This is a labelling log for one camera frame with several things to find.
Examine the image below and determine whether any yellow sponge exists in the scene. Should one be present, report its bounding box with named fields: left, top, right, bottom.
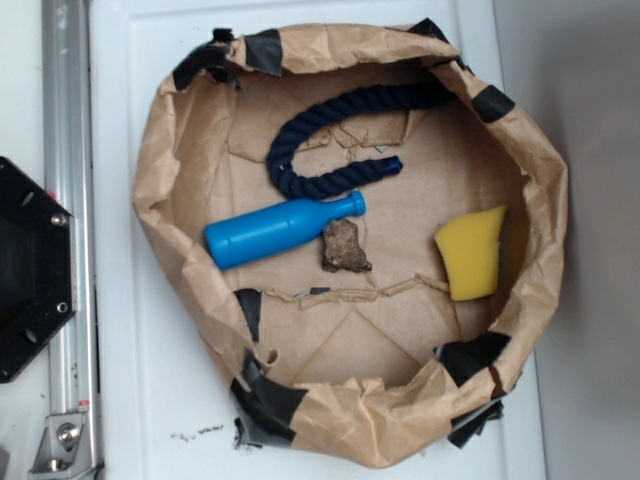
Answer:
left=434, top=205, right=507, bottom=302

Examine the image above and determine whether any blue plastic bottle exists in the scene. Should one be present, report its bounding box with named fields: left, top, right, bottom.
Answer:
left=204, top=191, right=366, bottom=270

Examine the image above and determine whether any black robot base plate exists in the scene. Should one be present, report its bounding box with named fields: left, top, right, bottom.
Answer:
left=1, top=157, right=75, bottom=384

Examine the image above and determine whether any brown paper bag bin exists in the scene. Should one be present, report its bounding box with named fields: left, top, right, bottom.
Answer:
left=132, top=20, right=568, bottom=468

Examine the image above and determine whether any aluminium extrusion rail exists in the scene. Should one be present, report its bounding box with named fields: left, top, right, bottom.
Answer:
left=42, top=1, right=104, bottom=479

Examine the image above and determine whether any dark blue twisted rope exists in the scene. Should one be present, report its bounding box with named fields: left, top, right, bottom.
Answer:
left=265, top=83, right=457, bottom=202

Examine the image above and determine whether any metal corner bracket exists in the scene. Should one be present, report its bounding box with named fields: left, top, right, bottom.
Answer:
left=28, top=413, right=92, bottom=479

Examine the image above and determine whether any brown rock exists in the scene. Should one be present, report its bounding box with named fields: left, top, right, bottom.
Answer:
left=322, top=219, right=373, bottom=273

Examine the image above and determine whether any white tray board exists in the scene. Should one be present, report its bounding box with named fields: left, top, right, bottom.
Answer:
left=89, top=1, right=546, bottom=479

